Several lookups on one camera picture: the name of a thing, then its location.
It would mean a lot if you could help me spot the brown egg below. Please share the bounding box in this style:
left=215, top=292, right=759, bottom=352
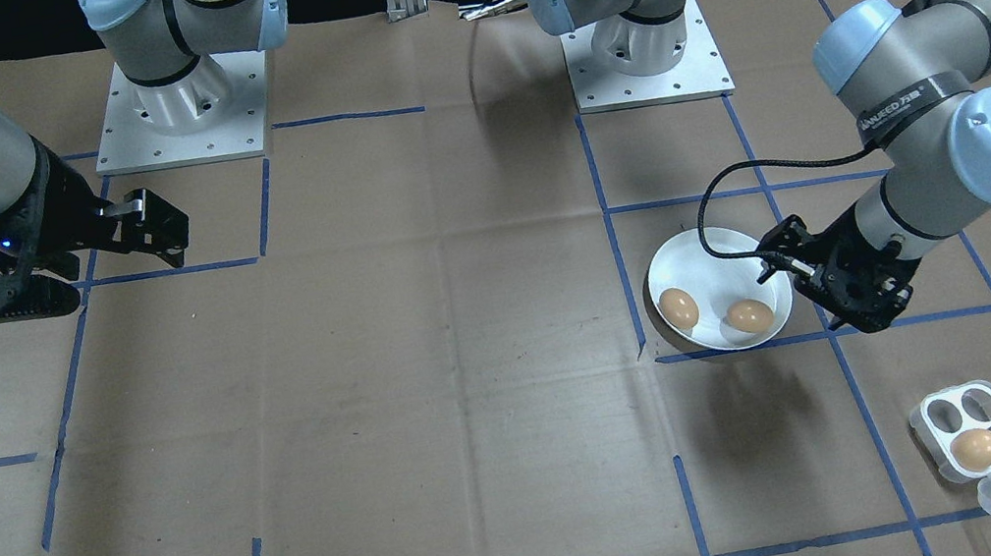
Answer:
left=658, top=284, right=703, bottom=335
left=950, top=426, right=991, bottom=475
left=722, top=295, right=777, bottom=340

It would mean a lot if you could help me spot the white round plate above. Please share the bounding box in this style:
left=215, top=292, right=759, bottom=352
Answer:
left=636, top=215, right=801, bottom=364

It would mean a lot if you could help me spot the white square base plate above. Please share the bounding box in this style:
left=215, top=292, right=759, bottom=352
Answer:
left=557, top=0, right=737, bottom=120
left=81, top=39, right=284, bottom=184

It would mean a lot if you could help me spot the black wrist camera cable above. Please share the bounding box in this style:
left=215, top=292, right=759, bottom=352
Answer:
left=688, top=139, right=898, bottom=268

